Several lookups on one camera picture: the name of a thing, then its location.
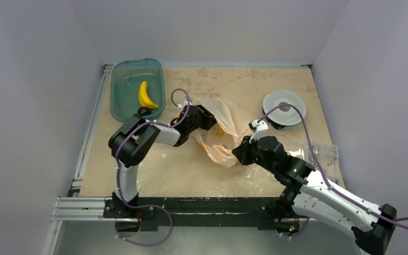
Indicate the dark round fake fruit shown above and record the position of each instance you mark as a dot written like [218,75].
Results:
[144,111]

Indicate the aluminium frame rail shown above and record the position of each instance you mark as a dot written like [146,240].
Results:
[80,209]

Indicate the yellow fake banana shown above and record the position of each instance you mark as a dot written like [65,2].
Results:
[143,97]

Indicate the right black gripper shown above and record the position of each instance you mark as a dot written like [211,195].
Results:
[244,152]

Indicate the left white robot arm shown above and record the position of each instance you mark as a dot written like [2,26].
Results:
[132,141]

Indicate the white filament spool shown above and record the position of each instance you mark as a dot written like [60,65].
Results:
[287,116]

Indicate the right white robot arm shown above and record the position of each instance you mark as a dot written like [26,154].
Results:
[308,194]

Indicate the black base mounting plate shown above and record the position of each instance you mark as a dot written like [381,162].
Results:
[149,213]

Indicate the orange plastic bag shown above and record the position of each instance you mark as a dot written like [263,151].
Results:
[232,124]

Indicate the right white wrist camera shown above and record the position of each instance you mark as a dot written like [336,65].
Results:
[259,130]

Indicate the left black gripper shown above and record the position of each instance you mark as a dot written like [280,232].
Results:
[209,119]

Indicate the teal plastic container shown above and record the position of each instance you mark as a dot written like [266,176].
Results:
[126,79]

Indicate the clear screw box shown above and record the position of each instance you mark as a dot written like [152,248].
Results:
[328,157]

